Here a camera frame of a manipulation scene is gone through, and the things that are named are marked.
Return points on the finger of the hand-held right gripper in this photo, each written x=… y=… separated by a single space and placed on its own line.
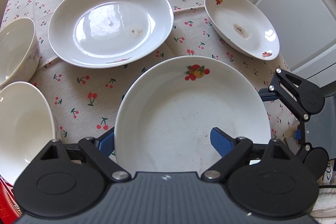
x=297 y=134
x=267 y=96

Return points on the large white fruit-print plate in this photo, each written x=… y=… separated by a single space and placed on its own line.
x=105 y=29

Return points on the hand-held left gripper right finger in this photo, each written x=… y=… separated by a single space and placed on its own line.
x=220 y=141

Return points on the cherry-print tablecloth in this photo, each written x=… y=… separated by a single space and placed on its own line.
x=86 y=82

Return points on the red printed box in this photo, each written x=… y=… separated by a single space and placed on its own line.
x=9 y=200

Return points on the small white fruit-print plate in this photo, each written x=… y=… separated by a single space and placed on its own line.
x=236 y=16

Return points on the white printed cloth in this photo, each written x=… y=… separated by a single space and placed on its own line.
x=328 y=187

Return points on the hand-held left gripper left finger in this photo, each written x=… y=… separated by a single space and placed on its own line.
x=106 y=144

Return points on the white pink-floral bowl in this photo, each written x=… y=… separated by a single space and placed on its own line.
x=15 y=50

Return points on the plain white bowl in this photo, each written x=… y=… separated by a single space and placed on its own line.
x=21 y=121

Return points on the white kitchen cabinets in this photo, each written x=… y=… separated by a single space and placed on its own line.
x=294 y=3

